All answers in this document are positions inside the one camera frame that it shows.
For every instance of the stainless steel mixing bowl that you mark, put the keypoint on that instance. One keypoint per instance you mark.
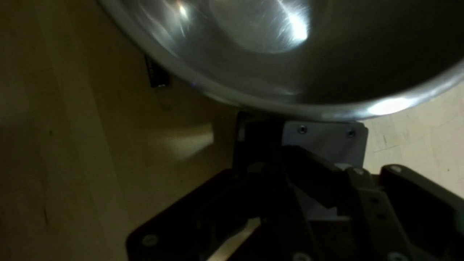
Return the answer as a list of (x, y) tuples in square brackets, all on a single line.
[(270, 48)]

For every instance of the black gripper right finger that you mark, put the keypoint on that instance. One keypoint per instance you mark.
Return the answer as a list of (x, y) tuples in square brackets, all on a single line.
[(415, 212)]

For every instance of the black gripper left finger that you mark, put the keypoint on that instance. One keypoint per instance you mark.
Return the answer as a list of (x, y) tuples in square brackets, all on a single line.
[(193, 222)]

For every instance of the black copper-top battery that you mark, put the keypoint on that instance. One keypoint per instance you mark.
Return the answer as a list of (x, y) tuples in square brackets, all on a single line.
[(157, 74)]

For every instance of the dark metal plate with screws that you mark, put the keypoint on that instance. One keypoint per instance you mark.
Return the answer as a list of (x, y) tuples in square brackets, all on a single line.
[(328, 140)]

